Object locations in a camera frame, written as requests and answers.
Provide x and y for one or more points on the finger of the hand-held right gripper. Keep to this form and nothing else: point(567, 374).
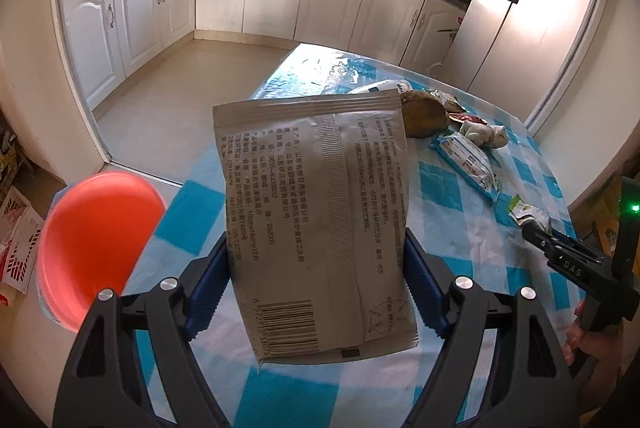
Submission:
point(555, 253)

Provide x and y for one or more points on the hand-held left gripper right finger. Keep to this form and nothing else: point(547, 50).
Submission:
point(425, 288)

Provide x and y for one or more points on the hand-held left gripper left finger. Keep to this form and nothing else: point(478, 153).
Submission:
point(212, 280)

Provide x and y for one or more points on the green white small packet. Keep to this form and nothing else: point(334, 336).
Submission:
point(527, 213)

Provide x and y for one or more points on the beige wipes packet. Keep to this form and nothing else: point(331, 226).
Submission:
point(310, 208)

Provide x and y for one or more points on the orange plastic basin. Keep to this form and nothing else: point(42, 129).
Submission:
point(95, 238)

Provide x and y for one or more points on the brown round bread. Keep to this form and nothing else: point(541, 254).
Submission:
point(422, 117)

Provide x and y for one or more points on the person's right hand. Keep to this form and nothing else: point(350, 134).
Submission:
point(582, 343)

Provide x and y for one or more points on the blue checked tablecloth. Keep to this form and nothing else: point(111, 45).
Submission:
point(450, 233)

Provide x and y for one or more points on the blue white wipes packet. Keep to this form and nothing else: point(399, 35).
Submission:
point(467, 162)

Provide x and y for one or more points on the white crumpled tissue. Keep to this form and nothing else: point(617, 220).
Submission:
point(487, 135)

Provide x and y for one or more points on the red snack packet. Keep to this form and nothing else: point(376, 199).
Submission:
point(467, 118)

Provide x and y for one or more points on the red white cardboard boxes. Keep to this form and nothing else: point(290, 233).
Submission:
point(17, 240)

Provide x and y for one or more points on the white tube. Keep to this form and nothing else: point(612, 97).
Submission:
point(382, 86)

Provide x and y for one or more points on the white refrigerator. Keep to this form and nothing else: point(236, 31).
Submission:
point(525, 7)

